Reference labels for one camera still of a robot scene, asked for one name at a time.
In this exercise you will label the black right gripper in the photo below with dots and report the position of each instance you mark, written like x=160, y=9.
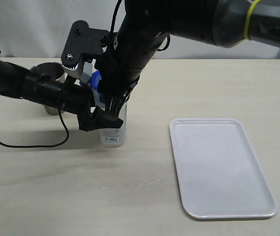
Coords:
x=120, y=68

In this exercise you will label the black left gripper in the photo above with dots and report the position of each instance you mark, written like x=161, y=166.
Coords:
x=78, y=100

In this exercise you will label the clear tall plastic container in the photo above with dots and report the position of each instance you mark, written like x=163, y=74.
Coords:
x=111, y=137

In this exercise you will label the blue plastic snap lid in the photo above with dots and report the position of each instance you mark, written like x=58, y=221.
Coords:
x=94, y=81

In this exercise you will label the stainless steel cup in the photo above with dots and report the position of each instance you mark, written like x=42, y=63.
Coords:
x=48, y=71

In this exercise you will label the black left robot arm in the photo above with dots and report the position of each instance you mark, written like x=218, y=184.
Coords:
x=21, y=83

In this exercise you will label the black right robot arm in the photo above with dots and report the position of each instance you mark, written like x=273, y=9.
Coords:
x=147, y=23

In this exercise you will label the white backdrop curtain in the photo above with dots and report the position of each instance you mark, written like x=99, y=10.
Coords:
x=39, y=29

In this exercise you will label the white rectangular plastic tray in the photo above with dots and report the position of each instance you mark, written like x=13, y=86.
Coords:
x=218, y=173

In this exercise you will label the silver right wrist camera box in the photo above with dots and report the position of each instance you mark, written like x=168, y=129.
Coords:
x=83, y=44

